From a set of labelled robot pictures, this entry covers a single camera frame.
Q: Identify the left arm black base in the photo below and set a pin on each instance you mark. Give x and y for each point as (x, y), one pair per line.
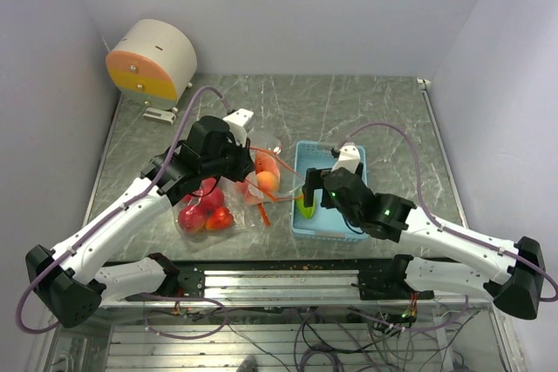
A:
(180, 279)

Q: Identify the white corner clip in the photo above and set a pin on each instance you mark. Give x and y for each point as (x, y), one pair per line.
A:
(424, 84)

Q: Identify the watermelon slice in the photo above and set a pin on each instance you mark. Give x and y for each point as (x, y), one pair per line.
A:
(264, 162)

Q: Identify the orange fruit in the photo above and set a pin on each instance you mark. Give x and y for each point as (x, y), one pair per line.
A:
(250, 193)

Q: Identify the clear zip top bag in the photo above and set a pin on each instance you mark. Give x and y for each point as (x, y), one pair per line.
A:
(290, 181)

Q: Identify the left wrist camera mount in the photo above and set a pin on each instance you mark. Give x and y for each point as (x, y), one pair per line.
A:
(237, 122)

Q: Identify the aluminium rail frame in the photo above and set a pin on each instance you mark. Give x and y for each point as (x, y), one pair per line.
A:
(282, 286)

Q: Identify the green fruit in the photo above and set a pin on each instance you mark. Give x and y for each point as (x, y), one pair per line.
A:
(307, 212)

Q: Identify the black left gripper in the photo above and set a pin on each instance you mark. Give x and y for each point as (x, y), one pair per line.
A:
(244, 159)

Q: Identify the blue plastic basket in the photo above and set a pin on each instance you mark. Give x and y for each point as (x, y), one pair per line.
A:
(325, 224)

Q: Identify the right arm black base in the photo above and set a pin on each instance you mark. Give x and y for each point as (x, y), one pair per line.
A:
(384, 279)

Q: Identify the red apple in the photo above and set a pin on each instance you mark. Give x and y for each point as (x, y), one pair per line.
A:
(208, 197)
(192, 219)
(220, 219)

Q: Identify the clear zip bag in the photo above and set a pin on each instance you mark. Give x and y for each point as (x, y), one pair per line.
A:
(204, 234)
(290, 181)

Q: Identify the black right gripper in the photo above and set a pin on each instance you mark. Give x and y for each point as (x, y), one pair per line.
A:
(315, 179)

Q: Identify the small white bracket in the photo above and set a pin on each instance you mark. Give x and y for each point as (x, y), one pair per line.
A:
(159, 116)

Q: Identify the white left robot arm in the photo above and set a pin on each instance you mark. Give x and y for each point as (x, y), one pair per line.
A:
(68, 278)

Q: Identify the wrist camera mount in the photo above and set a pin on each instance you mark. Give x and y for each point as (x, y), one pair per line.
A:
(347, 157)
(237, 122)

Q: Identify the peach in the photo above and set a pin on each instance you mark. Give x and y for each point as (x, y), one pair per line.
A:
(267, 181)

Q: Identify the round beige drawer box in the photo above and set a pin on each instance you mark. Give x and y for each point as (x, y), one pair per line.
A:
(153, 64)

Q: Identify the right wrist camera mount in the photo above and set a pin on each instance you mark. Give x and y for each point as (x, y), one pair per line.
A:
(347, 157)

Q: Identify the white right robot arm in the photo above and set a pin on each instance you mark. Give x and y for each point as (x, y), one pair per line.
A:
(507, 273)

